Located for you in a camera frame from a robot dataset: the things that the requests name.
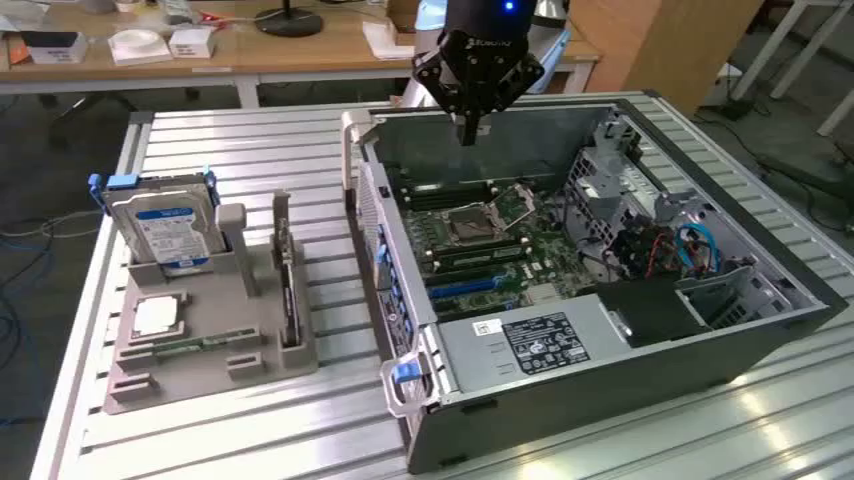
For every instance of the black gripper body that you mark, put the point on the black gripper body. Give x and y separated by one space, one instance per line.
487 30

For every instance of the graphics card with metal bracket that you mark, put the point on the graphics card with metal bracket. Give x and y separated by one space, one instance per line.
289 300

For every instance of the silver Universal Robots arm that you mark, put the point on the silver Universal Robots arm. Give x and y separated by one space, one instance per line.
419 90

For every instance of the white papers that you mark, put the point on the white papers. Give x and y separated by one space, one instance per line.
387 42

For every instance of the brown cardboard box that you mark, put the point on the brown cardboard box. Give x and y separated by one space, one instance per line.
401 12

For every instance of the black RAM slot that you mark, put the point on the black RAM slot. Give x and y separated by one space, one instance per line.
481 263
453 202
447 185
478 251
481 257
475 245
450 196
449 190

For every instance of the metal socket cover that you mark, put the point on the metal socket cover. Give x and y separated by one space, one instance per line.
517 205

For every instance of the wooden cabinet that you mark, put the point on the wooden cabinet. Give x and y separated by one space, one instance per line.
668 50

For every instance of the black lamp base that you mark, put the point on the black lamp base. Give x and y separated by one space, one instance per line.
289 25

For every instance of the perforated metal disk bay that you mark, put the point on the perforated metal disk bay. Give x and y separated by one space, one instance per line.
608 195

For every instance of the CPU socket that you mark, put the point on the CPU socket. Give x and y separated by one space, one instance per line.
470 225

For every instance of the green motherboard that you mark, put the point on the green motherboard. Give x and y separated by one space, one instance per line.
534 250

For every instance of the black floor box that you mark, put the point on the black floor box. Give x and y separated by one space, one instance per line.
737 109

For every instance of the small white box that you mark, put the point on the small white box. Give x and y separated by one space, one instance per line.
193 44

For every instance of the black expansion slot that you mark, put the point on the black expansion slot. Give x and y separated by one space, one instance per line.
463 274

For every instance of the blue expansion slot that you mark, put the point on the blue expansion slot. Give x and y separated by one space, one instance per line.
463 288

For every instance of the silver chipset heatsink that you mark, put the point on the silver chipset heatsink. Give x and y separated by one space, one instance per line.
549 295

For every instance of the white tape dispenser box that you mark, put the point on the white tape dispenser box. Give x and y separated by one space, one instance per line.
137 47

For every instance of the hard disk with blue carrier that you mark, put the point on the hard disk with blue carrier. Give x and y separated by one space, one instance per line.
167 235

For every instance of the grey cup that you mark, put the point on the grey cup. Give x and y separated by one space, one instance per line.
98 6

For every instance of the grey slanted disk bay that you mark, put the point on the grey slanted disk bay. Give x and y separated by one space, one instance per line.
734 300

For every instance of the grey power supply unit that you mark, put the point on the grey power supply unit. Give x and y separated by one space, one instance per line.
467 360

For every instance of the wooden desk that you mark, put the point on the wooden desk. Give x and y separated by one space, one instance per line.
67 71

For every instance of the white box with black lid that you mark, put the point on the white box with black lid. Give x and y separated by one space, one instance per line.
56 52

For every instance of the blue case latch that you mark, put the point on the blue case latch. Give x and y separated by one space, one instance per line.
405 373

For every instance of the silver CPU chip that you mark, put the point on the silver CPU chip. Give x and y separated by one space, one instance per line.
157 317

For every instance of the green RAM stick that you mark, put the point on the green RAM stick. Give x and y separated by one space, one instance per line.
201 344

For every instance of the orange packet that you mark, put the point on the orange packet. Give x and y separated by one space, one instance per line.
16 52

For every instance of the black open PC case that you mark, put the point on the black open PC case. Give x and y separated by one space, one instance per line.
601 400

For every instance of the grey parts rack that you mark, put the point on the grey parts rack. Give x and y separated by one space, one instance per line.
214 370

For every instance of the white table frame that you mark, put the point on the white table frame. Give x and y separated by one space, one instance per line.
766 52

